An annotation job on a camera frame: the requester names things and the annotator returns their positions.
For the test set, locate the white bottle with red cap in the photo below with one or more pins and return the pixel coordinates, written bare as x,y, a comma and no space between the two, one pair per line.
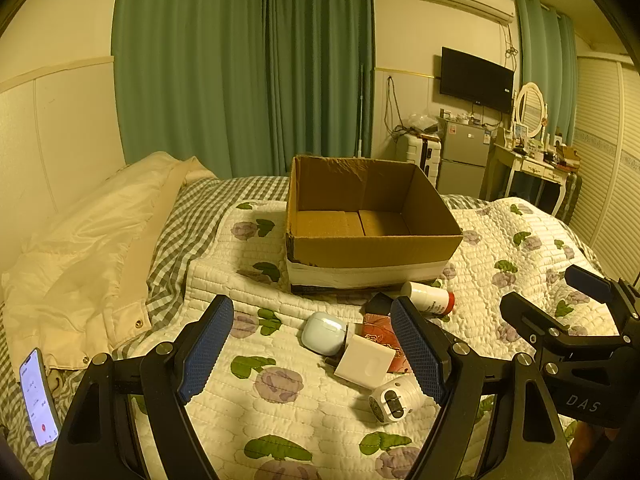
425,297

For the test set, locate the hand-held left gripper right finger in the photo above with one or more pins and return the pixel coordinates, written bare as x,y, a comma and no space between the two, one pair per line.
417,350

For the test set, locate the person's right hand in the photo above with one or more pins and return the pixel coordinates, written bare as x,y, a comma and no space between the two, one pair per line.
585,440

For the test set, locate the white earbuds case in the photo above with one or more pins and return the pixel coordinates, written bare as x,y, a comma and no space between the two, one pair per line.
322,330

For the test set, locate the white louvred wardrobe doors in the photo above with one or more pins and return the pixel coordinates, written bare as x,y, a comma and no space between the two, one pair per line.
607,160

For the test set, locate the white floral quilt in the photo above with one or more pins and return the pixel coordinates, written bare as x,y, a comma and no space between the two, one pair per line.
300,420

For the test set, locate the black remote control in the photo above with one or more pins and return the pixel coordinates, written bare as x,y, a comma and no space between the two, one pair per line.
378,305

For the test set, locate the smartphone with lit screen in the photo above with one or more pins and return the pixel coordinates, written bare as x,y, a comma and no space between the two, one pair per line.
37,400

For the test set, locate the narrow green window curtain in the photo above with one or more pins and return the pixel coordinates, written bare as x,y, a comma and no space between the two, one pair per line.
545,60

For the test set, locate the small photo frame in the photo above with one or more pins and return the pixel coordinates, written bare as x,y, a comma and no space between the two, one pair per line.
520,131

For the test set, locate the grey two-door fridge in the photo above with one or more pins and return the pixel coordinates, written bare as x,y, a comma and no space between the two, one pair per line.
462,160

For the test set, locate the white suitcase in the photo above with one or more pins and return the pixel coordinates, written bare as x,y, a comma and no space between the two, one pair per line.
422,157

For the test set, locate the white round plug adapter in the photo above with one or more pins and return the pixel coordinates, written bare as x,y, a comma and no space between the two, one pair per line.
395,395

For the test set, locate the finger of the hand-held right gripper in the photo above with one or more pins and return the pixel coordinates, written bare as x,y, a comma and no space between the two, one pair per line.
587,280
530,317

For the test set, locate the oval vanity mirror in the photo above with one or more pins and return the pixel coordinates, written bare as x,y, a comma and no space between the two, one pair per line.
530,107

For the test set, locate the white square charger box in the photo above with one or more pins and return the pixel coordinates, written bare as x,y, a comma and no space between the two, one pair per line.
362,362

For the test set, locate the green curtain panel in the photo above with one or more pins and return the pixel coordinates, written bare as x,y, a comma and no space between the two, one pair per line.
320,70
190,70

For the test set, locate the black wall television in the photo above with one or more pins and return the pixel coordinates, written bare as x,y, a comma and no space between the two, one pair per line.
475,80

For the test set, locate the cream vanity table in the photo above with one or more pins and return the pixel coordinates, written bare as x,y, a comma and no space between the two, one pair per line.
525,162

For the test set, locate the white mop stick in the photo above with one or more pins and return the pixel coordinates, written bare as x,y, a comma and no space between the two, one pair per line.
360,110

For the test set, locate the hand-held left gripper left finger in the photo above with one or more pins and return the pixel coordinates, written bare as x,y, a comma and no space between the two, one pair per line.
205,350

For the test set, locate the cardboard box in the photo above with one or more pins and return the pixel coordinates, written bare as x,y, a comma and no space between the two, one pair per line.
375,260

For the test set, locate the red patterned wallet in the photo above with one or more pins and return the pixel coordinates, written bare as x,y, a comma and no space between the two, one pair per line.
382,332

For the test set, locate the clear plastic bag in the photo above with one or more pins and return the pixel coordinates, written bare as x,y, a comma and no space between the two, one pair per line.
422,121

